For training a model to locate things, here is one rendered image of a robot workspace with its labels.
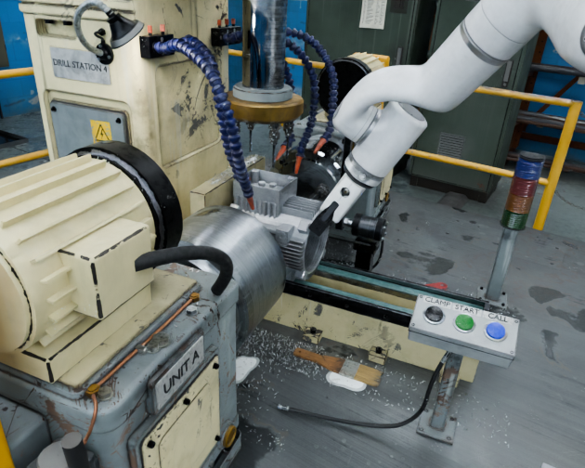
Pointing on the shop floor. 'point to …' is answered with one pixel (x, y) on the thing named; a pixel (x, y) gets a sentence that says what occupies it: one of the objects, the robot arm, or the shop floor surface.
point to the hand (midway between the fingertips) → (319, 225)
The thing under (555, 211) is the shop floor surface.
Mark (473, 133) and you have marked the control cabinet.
